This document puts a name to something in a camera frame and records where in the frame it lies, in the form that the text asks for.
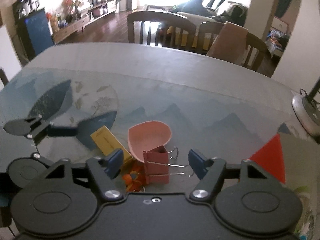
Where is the pink heart-shaped dish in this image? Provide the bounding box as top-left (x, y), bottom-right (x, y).
top-left (127, 120), bottom-right (172, 163)

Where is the red binder clip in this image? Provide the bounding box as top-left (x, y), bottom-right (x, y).
top-left (143, 146), bottom-right (190, 185)

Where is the wooden chair with cloth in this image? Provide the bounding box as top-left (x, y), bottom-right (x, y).
top-left (196, 22), bottom-right (267, 72)

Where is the pink cloth on chair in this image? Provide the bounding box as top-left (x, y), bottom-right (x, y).
top-left (206, 22), bottom-right (248, 65)

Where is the wooden chair left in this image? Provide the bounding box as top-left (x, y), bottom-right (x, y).
top-left (127, 10), bottom-right (196, 51)

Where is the orange keychain toy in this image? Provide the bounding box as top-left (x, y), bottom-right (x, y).
top-left (122, 160), bottom-right (146, 192)

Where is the wooden tv cabinet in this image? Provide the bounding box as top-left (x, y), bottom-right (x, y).
top-left (52, 0), bottom-right (118, 44)

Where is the yellow rectangular box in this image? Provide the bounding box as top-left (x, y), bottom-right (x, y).
top-left (91, 126), bottom-right (133, 164)

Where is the sofa with clothes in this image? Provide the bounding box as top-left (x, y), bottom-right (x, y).
top-left (169, 0), bottom-right (248, 27)

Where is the desk lamp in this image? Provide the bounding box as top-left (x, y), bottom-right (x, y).
top-left (292, 79), bottom-right (320, 138)

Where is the white red cardboard box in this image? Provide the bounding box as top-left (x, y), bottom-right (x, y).
top-left (249, 132), bottom-right (319, 239)

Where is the blue panel cabinet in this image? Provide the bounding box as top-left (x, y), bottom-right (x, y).
top-left (12, 1), bottom-right (54, 60)

